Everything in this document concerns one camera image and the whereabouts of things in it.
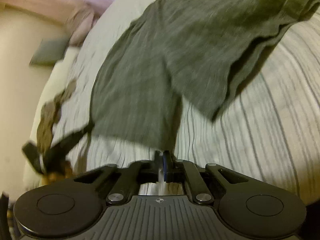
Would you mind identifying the tan garment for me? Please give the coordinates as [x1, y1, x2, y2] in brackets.
[36, 79, 78, 155]

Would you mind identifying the pink blanket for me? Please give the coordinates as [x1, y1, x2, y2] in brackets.
[66, 4, 97, 47]

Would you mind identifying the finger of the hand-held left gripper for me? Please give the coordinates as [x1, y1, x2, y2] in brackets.
[45, 124, 95, 167]

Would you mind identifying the grey plaid shirt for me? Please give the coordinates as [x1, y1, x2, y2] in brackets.
[89, 0, 320, 153]

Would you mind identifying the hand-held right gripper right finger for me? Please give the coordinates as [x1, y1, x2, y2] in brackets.
[162, 151, 253, 204]

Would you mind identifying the grey pillow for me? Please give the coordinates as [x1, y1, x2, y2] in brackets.
[29, 39, 69, 65]

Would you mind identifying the bed with white striped bedspread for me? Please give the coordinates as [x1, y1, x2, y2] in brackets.
[47, 0, 320, 203]

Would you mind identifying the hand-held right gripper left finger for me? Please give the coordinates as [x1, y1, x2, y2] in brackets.
[64, 151, 163, 205]

